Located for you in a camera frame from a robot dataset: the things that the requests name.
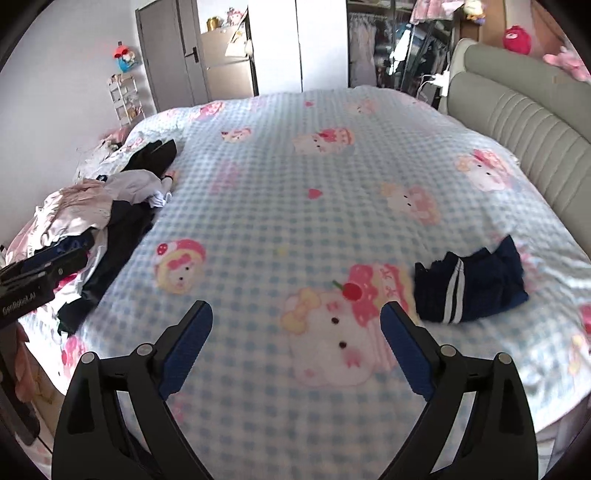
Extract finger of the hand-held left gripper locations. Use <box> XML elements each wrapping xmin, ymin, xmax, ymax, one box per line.
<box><xmin>28</xmin><ymin>248</ymin><xmax>89</xmax><ymax>289</ymax></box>

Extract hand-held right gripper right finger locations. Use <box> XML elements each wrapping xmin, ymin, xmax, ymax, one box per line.
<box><xmin>376</xmin><ymin>301</ymin><xmax>539</xmax><ymax>480</ymax></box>

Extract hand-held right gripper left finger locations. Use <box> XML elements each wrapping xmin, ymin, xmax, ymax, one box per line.
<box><xmin>52</xmin><ymin>300</ymin><xmax>214</xmax><ymax>480</ymax></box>

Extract pile of mixed clothes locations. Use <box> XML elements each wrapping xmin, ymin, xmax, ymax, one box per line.
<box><xmin>39</xmin><ymin>138</ymin><xmax>179</xmax><ymax>336</ymax></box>

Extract navy white-striped pants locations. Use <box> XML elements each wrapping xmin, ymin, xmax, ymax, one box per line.
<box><xmin>413</xmin><ymin>234</ymin><xmax>530</xmax><ymax>325</ymax></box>

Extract row of hanging clothes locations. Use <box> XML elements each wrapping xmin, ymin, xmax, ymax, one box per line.
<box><xmin>348</xmin><ymin>11</ymin><xmax>394</xmax><ymax>88</ymax></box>

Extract blue checkered cartoon blanket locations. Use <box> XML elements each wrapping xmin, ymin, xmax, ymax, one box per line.
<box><xmin>7</xmin><ymin>85</ymin><xmax>591</xmax><ymax>480</ymax></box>

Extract white shelf rack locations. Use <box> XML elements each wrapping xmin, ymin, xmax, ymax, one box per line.
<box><xmin>107</xmin><ymin>75</ymin><xmax>145</xmax><ymax>128</ymax></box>

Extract red blue plush toy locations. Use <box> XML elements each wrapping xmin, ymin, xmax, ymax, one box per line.
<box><xmin>113</xmin><ymin>41</ymin><xmax>140</xmax><ymax>75</ymax></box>

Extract grey door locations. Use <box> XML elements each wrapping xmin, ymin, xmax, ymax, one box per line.
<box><xmin>135</xmin><ymin>0</ymin><xmax>209</xmax><ymax>112</ymax></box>

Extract grey-green padded headboard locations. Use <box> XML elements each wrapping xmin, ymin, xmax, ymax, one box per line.
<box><xmin>436</xmin><ymin>38</ymin><xmax>591</xmax><ymax>259</ymax></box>

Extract beige fridge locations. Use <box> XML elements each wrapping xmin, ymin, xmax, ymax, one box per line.
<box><xmin>200</xmin><ymin>25</ymin><xmax>259</xmax><ymax>100</ymax></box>

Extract white wardrobe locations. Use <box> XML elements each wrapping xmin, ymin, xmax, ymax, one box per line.
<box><xmin>247</xmin><ymin>0</ymin><xmax>348</xmax><ymax>96</ymax></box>

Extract pink white plush toy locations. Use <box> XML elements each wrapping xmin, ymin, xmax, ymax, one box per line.
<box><xmin>543</xmin><ymin>45</ymin><xmax>591</xmax><ymax>83</ymax></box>

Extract pink printed frilly cloth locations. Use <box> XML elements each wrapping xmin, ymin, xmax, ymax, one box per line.
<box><xmin>411</xmin><ymin>0</ymin><xmax>463</xmax><ymax>22</ymax></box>

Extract black-framed glass wardrobe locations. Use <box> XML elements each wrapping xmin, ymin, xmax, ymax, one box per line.
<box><xmin>346</xmin><ymin>0</ymin><xmax>459</xmax><ymax>94</ymax></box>

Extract white yellow plush doll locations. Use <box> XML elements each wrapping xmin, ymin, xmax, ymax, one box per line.
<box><xmin>463</xmin><ymin>0</ymin><xmax>488</xmax><ymax>23</ymax></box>

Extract white charger with cable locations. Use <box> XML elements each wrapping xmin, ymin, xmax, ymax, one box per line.
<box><xmin>417</xmin><ymin>71</ymin><xmax>451</xmax><ymax>103</ymax></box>

